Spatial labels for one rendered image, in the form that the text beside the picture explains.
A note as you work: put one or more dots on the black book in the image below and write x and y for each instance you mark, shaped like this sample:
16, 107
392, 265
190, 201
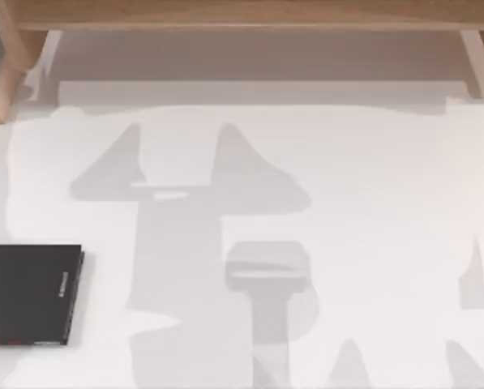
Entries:
26, 293

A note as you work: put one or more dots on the wooden open shelf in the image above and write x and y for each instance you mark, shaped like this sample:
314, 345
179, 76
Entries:
241, 16

